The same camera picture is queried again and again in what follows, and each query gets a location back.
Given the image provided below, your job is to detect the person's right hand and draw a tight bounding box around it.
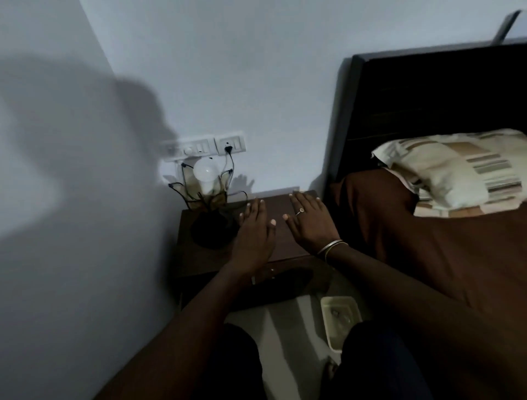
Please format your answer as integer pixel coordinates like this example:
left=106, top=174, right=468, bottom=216
left=283, top=191, right=342, bottom=256

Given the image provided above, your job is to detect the person's left hand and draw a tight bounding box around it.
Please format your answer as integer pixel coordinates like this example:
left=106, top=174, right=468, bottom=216
left=230, top=198, right=277, bottom=274

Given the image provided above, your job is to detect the person's right forearm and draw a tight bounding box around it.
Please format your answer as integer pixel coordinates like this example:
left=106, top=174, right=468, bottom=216
left=325, top=244, right=527, bottom=400

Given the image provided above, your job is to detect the person's left forearm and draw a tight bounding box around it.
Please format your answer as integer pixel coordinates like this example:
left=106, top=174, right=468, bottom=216
left=94, top=264, right=265, bottom=400

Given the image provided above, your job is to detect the dark brown wooden nightstand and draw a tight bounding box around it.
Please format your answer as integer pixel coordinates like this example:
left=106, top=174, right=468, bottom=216
left=175, top=190, right=331, bottom=310

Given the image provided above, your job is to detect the black round lamp base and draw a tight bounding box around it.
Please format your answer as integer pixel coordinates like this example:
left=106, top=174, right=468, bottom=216
left=190, top=209, right=240, bottom=250

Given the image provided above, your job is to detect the silver bangle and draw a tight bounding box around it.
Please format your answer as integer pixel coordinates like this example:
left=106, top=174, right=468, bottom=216
left=324, top=242, right=350, bottom=263
left=316, top=239, right=343, bottom=256

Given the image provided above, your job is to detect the nightstand drawer front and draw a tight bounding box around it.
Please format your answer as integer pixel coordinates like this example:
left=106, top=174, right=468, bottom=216
left=180, top=256, right=331, bottom=310

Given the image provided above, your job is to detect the white light bulb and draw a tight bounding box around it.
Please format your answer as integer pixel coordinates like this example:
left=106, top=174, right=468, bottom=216
left=193, top=158, right=223, bottom=195

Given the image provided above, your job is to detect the small white socket board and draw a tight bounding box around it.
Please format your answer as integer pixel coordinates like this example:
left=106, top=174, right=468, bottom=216
left=214, top=131, right=247, bottom=155

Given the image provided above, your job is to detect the white plastic container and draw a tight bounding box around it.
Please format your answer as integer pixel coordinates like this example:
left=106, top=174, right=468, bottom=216
left=320, top=295, right=364, bottom=354

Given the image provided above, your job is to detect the person's left leg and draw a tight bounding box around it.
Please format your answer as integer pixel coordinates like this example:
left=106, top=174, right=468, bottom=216
left=194, top=323, right=269, bottom=400

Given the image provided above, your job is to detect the person's leg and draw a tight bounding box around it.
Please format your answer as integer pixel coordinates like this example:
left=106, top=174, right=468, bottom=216
left=323, top=319, right=437, bottom=400
left=194, top=323, right=269, bottom=400

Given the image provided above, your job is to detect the cream striped pillow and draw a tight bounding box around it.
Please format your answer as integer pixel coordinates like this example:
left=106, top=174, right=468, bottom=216
left=371, top=128, right=527, bottom=218

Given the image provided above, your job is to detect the brown bedsheet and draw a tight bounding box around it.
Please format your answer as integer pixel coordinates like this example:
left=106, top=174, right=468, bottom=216
left=329, top=168, right=527, bottom=326

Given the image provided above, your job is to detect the dark wooden bed headboard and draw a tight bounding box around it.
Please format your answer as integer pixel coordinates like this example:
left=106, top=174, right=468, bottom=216
left=324, top=38, right=527, bottom=194

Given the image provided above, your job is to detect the person's right leg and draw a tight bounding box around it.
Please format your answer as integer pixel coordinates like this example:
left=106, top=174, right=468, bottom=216
left=323, top=319, right=437, bottom=400

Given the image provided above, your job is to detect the dark rod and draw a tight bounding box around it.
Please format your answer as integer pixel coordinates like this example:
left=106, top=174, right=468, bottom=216
left=492, top=10, right=522, bottom=44

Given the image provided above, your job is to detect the black power cable with plug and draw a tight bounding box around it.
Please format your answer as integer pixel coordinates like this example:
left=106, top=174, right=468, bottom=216
left=222, top=145, right=236, bottom=194

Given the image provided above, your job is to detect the black wire lamp frame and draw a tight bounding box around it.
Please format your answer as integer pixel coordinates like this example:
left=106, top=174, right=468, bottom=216
left=168, top=161, right=248, bottom=215

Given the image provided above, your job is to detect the wide white switch board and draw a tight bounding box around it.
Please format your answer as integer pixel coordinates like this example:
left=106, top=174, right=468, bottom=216
left=162, top=138, right=215, bottom=162

